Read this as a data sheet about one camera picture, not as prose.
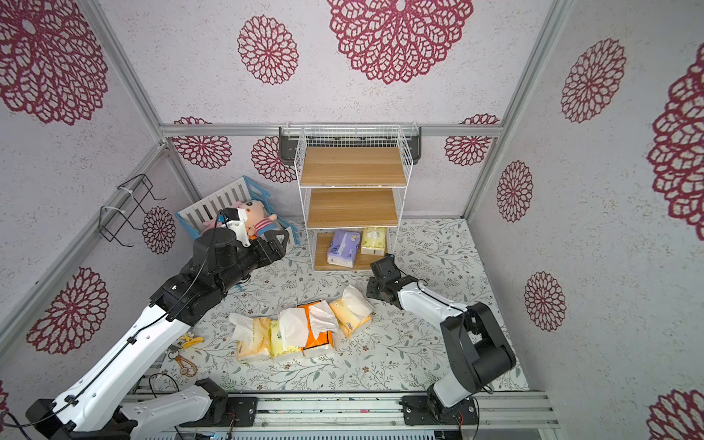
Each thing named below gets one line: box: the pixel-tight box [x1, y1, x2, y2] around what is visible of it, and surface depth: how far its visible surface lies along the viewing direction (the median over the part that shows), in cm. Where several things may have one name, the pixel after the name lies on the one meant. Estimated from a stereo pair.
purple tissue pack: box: [326, 229, 362, 269], surface depth 105 cm
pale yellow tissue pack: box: [329, 284, 375, 338], surface depth 89 cm
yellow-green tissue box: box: [268, 308, 307, 359], surface depth 83 cm
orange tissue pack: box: [297, 299, 336, 358], surface depth 82 cm
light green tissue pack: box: [361, 227, 387, 256], surface depth 108 cm
